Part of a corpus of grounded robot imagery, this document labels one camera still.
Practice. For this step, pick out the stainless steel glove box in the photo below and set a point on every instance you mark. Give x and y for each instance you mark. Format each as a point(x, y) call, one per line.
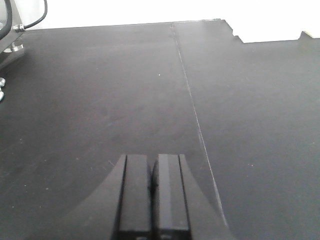
point(9, 19)

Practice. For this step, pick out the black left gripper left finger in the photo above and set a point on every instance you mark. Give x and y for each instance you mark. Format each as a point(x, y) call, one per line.
point(133, 209)

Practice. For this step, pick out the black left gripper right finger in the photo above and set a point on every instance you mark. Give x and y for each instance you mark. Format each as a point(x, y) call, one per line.
point(169, 212)

